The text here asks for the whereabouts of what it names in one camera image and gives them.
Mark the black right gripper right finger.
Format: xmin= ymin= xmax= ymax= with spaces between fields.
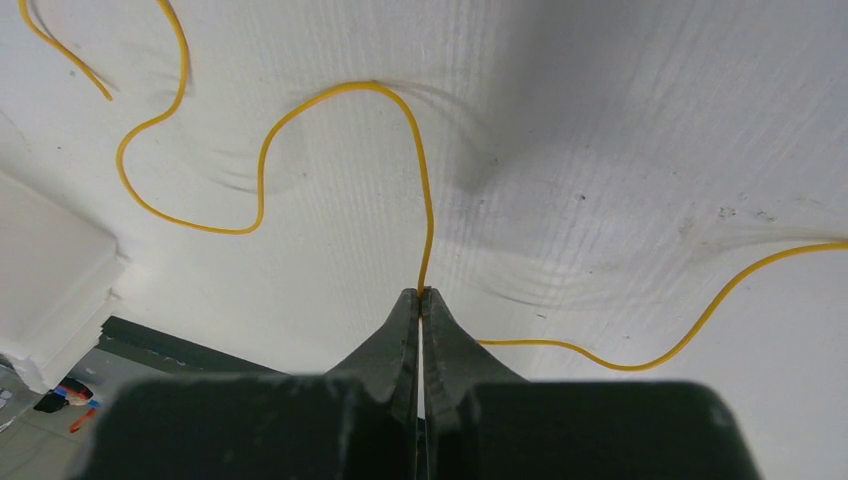
xmin=421 ymin=288 xmax=759 ymax=479

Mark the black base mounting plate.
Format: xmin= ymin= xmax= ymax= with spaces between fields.
xmin=96 ymin=316 xmax=282 ymax=375

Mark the white foam compartment tray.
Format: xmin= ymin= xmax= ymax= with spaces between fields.
xmin=1 ymin=175 xmax=124 ymax=393

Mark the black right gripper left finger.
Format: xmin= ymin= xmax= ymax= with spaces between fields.
xmin=66 ymin=289 xmax=419 ymax=479

